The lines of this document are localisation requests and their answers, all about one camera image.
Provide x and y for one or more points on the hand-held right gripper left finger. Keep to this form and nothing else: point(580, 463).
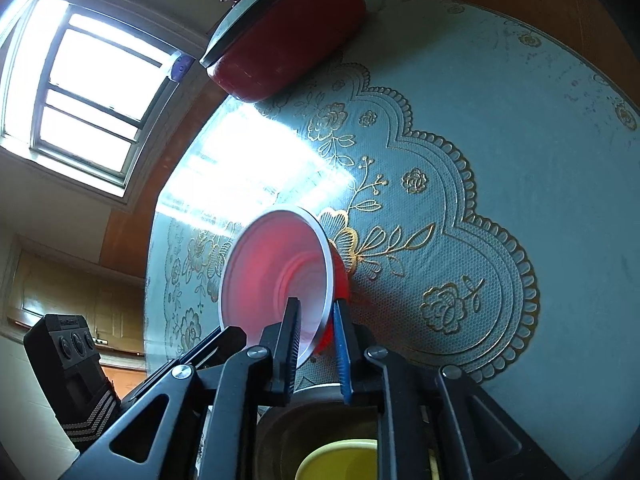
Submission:
point(291, 355)

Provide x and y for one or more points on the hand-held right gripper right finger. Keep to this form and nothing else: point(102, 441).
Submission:
point(342, 355)

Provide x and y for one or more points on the red bowl white inside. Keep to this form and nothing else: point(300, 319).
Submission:
point(270, 270)

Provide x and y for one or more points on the yellow bowl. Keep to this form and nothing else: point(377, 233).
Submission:
point(335, 462)

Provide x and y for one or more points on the wooden cabinet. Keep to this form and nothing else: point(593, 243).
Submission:
point(50, 295)

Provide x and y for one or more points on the teal gold floral tablecloth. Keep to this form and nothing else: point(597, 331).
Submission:
point(475, 160)

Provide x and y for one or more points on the purple packet on windowsill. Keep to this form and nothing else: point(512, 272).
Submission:
point(180, 69)

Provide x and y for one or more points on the red electric cooking pot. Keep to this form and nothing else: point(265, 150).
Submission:
point(300, 45)

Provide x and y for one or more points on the grey pot lid red knob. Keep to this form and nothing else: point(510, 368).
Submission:
point(260, 10)

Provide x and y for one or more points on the window with metal frame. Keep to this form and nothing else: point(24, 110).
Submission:
point(90, 95)

